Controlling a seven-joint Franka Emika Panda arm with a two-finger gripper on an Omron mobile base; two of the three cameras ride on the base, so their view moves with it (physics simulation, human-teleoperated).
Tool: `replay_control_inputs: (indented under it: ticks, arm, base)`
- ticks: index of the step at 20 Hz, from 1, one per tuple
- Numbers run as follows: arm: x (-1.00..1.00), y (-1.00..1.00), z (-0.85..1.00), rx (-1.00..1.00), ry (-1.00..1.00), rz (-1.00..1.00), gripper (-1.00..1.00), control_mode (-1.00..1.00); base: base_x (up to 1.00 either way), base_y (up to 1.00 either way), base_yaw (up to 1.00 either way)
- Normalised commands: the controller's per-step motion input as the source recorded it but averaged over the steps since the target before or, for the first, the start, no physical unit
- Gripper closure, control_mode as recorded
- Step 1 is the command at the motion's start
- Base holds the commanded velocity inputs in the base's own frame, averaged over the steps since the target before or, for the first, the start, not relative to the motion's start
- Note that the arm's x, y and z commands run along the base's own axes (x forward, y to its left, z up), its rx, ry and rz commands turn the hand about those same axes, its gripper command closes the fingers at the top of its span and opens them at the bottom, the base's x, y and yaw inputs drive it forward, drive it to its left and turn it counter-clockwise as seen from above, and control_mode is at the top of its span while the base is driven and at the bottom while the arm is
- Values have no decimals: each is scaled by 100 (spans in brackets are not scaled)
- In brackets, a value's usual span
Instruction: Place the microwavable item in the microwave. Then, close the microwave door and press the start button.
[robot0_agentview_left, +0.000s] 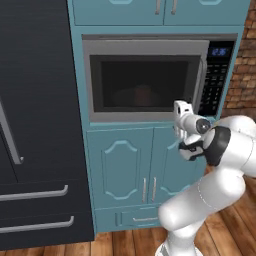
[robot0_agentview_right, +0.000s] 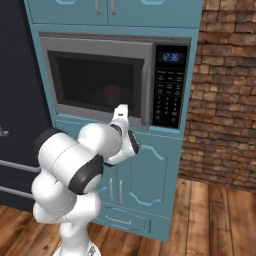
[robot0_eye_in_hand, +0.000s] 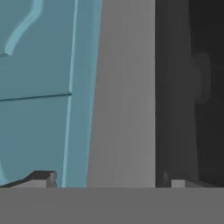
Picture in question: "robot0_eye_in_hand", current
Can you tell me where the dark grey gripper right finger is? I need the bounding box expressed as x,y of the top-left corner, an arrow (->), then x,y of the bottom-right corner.
156,170 -> 220,189

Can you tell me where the dark grey appliance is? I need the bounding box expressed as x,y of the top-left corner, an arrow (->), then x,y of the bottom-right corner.
154,0 -> 224,189

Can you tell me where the teal cupboard frame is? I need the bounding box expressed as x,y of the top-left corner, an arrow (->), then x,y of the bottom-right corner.
60,0 -> 103,189

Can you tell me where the teal drawer front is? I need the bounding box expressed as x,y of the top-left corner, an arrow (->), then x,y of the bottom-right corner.
0,94 -> 73,189
0,0 -> 79,102

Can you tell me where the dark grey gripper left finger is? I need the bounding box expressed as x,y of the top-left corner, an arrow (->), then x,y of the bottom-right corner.
0,170 -> 58,189

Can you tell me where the teal curved drawer handle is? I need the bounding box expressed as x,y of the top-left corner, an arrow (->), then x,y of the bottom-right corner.
3,0 -> 46,56

